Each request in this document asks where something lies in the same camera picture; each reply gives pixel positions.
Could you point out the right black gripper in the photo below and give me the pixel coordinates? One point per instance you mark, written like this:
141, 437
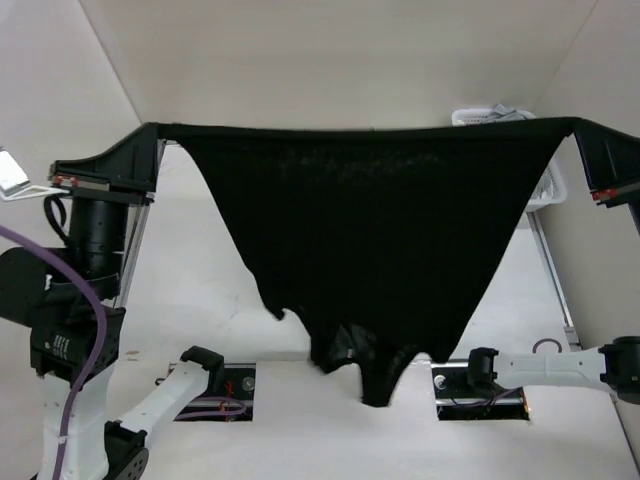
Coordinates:
610, 161

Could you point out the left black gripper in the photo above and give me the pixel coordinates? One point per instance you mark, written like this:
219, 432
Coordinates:
129, 168

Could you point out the black tank top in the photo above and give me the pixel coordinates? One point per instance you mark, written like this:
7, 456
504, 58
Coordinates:
382, 242

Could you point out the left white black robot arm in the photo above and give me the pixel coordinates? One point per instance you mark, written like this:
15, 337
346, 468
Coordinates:
72, 299

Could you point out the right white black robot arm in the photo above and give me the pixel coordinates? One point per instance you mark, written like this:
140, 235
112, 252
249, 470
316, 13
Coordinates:
612, 368

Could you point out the grey tank top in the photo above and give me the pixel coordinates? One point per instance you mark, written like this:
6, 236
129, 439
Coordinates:
502, 113

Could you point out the white plastic basket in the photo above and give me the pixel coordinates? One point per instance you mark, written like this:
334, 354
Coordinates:
550, 190

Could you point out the aluminium frame rail left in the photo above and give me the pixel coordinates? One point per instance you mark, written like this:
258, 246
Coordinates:
136, 225

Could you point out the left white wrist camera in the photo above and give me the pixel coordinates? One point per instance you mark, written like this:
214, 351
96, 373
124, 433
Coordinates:
15, 183

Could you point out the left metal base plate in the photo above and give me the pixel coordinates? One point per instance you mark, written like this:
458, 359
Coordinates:
232, 400

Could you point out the metal base plate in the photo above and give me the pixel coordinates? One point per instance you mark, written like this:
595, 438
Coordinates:
457, 400
232, 400

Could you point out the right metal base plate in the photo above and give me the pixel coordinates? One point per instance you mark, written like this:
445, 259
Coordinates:
457, 400

